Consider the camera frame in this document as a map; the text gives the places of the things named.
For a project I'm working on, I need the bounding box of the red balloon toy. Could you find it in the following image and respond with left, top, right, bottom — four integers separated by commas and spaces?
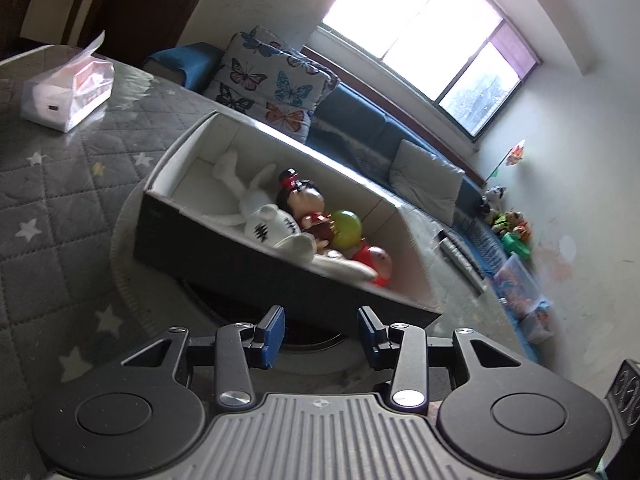
352, 244, 393, 287

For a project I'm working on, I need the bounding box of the white knitted plush rabbit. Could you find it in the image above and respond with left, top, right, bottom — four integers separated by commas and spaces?
205, 150, 317, 264

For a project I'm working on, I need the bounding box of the red black cartoon doll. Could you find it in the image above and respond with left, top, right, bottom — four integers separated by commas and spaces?
276, 168, 336, 254

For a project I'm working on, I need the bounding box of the green balloon toy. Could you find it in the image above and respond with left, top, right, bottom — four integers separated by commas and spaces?
330, 209, 362, 250

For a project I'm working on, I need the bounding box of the white remote control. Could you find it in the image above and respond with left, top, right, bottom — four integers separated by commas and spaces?
437, 230, 487, 295

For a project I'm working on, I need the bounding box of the white cardboard storage box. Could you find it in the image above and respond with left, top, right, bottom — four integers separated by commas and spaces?
134, 108, 442, 336

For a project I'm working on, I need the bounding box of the clear plastic toy bin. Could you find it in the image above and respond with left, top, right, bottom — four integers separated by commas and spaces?
492, 254, 552, 344

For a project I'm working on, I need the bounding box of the white plain cushion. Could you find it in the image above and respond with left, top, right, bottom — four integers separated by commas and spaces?
390, 140, 464, 226

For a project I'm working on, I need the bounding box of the green toy basket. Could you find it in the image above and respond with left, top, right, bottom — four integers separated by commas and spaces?
501, 233, 532, 261

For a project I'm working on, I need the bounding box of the black white plush dog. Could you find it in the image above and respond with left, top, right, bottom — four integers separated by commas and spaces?
482, 185, 506, 214

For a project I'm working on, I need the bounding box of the grey quilted star tablecloth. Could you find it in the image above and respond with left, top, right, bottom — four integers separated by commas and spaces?
0, 44, 522, 480

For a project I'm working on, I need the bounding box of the blue sofa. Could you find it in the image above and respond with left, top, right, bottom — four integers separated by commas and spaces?
143, 41, 542, 361

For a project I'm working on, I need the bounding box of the colourful pinwheel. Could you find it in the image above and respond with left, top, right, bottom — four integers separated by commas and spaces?
486, 140, 526, 182

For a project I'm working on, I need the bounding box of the butterfly print pillow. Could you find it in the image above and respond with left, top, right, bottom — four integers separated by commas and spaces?
204, 26, 340, 143

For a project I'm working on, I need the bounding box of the black tracking device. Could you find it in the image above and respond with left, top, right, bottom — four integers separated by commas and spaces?
605, 359, 640, 440

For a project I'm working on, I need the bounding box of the tissue pack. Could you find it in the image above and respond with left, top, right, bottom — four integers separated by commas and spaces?
21, 32, 115, 133

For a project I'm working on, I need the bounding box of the window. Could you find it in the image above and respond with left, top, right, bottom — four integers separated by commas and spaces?
318, 0, 539, 140

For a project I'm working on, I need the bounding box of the dark wooden door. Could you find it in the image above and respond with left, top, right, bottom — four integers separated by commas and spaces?
94, 0, 198, 66

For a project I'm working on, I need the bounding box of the dark wooden display cabinet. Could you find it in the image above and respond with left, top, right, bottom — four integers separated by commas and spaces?
1, 0, 84, 58

